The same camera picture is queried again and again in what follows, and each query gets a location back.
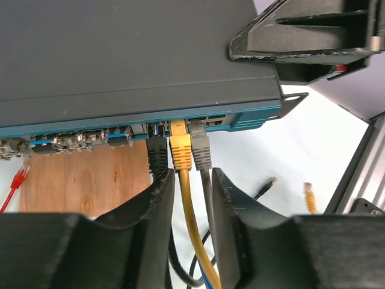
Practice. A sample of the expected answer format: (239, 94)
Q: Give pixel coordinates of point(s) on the black network switch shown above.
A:
(77, 74)

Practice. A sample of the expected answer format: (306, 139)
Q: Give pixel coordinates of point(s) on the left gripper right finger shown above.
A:
(256, 247)

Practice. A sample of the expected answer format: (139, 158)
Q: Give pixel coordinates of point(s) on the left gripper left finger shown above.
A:
(124, 248)

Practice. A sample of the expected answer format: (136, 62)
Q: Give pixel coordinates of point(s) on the aluminium frame profile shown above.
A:
(361, 189)

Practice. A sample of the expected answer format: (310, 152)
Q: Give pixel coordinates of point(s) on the wooden base board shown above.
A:
(87, 182)

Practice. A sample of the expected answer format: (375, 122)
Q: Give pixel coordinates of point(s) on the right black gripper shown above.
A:
(312, 40)

